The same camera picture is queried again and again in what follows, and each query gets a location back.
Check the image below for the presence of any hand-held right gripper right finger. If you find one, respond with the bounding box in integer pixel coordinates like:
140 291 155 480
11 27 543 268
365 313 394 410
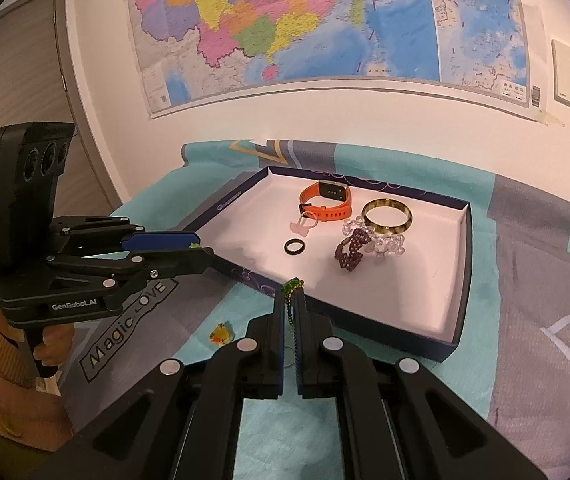
294 289 549 480

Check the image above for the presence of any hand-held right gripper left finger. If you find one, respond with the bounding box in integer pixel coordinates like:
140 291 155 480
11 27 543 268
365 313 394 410
30 291 286 480

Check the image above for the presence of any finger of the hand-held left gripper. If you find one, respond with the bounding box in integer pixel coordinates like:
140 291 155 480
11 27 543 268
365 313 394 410
46 247 215 287
51 216 202 253

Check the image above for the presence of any black hair tie green flower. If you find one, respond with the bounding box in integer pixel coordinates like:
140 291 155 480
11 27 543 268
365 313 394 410
281 277 302 332

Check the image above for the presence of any dark red bead bracelet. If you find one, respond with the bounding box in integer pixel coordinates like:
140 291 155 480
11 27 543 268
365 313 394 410
334 227 374 272

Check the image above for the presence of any clear ring with pink bow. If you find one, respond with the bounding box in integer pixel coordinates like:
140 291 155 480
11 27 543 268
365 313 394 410
289 212 319 237

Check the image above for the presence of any dark blue cardboard box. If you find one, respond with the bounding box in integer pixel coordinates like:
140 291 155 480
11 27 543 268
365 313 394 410
180 166 474 364

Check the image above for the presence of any clear crystal bead bracelet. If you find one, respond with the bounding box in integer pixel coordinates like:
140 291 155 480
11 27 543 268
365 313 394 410
341 215 407 259

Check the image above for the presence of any person's left forearm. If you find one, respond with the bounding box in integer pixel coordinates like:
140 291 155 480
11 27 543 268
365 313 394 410
0 320 76 453

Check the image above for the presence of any person's left hand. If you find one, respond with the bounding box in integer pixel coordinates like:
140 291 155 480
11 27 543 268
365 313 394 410
32 326 76 368

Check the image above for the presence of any wooden door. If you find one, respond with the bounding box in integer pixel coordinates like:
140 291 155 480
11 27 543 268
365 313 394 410
0 0 131 233

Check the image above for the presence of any orange smartwatch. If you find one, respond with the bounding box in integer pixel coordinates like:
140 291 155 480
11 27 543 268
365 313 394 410
298 180 355 222

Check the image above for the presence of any gold bangle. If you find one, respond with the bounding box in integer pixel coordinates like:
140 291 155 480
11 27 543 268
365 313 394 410
361 198 412 236

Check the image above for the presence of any printed blanket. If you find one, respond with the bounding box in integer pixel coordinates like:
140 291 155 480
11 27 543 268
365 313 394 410
40 137 570 480

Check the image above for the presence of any wall map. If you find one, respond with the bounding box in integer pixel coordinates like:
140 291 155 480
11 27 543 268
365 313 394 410
124 0 548 121

